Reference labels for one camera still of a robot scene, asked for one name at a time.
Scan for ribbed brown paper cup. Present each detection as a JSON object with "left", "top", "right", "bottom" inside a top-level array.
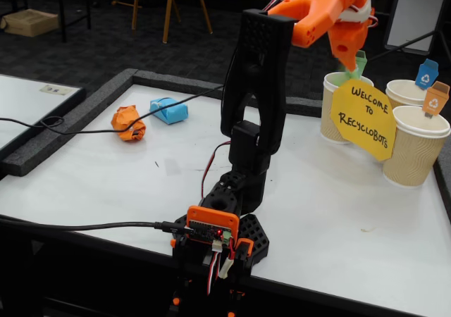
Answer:
[
  {"left": 383, "top": 105, "right": 451, "bottom": 188},
  {"left": 385, "top": 80, "right": 433, "bottom": 108},
  {"left": 320, "top": 72, "right": 375, "bottom": 145}
]

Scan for small paper sticker label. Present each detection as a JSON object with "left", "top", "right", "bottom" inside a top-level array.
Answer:
[{"left": 39, "top": 84, "right": 73, "bottom": 96}]

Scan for orange recycling bin tag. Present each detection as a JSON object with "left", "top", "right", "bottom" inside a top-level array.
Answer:
[{"left": 421, "top": 81, "right": 451, "bottom": 119}]

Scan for whiteboard with black frame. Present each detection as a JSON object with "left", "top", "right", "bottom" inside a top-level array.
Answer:
[{"left": 0, "top": 73, "right": 87, "bottom": 159}]

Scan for yellow welcome paper sign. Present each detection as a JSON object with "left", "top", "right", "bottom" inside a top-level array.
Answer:
[{"left": 330, "top": 78, "right": 397, "bottom": 162}]

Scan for white red black servo wires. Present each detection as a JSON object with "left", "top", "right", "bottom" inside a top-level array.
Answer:
[{"left": 205, "top": 241, "right": 237, "bottom": 296}]

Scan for short dark foam strip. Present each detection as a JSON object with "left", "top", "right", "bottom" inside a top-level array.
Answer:
[{"left": 285, "top": 97, "right": 323, "bottom": 118}]

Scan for green recycling bin tag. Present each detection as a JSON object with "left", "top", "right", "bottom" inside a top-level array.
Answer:
[{"left": 354, "top": 50, "right": 370, "bottom": 80}]

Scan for red servo wire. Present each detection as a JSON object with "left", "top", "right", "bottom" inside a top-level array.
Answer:
[{"left": 200, "top": 142, "right": 233, "bottom": 201}]

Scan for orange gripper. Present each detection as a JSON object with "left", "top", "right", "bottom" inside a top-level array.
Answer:
[{"left": 327, "top": 0, "right": 376, "bottom": 74}]

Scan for white tape wrap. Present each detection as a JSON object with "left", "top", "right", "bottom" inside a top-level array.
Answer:
[{"left": 334, "top": 6, "right": 376, "bottom": 25}]

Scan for brown cardboard box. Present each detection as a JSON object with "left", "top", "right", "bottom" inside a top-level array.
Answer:
[{"left": 0, "top": 8, "right": 60, "bottom": 38}]

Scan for white panel black frame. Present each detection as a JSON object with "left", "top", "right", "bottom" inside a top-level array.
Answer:
[{"left": 383, "top": 0, "right": 449, "bottom": 56}]

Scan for orange controller board case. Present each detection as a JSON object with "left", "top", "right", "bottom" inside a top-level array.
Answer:
[{"left": 185, "top": 206, "right": 240, "bottom": 251}]

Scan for blue recycling bin tag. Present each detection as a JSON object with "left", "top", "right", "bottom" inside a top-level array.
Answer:
[{"left": 414, "top": 58, "right": 440, "bottom": 89}]

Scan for blue paper parcel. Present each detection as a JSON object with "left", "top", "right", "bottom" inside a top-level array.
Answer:
[{"left": 149, "top": 97, "right": 190, "bottom": 125}]

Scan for black table leg frame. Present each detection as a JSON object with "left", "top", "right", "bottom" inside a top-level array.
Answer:
[{"left": 56, "top": 0, "right": 93, "bottom": 44}]

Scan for thin black camera cable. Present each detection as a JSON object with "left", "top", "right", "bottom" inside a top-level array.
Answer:
[{"left": 0, "top": 83, "right": 226, "bottom": 135}]

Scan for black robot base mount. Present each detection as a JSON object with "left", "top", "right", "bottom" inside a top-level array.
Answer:
[{"left": 168, "top": 213, "right": 271, "bottom": 317}]

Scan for black slanted stand bar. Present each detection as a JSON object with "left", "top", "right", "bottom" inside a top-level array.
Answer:
[{"left": 366, "top": 27, "right": 445, "bottom": 63}]

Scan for long dark foam strip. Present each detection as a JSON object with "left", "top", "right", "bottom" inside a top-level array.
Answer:
[{"left": 0, "top": 68, "right": 138, "bottom": 177}]

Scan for orange paper parcel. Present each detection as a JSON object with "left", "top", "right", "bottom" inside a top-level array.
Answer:
[{"left": 111, "top": 104, "right": 147, "bottom": 143}]

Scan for thick black USB cable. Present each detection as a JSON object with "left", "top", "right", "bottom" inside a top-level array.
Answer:
[{"left": 0, "top": 214, "right": 194, "bottom": 236}]

